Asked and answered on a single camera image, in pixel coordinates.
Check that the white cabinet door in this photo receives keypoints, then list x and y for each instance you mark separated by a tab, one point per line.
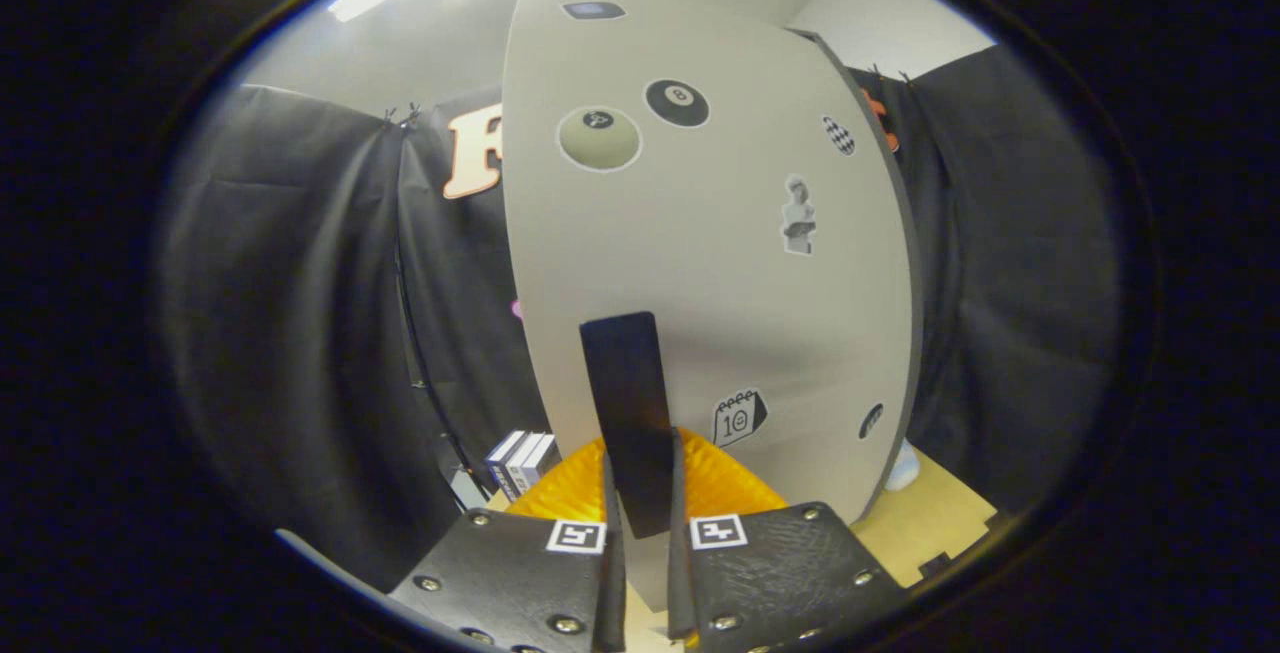
700	283

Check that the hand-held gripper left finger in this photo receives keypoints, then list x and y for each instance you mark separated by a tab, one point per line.
615	583

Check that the black backdrop cloth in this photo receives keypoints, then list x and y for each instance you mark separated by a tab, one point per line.
280	333

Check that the white spine book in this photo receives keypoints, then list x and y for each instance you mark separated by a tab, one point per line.
520	473

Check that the grey cabinet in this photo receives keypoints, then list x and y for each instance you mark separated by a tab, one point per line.
915	313

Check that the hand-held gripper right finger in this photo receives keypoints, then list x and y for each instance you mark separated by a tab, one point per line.
678	583

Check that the small white object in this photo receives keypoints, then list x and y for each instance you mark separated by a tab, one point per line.
903	473

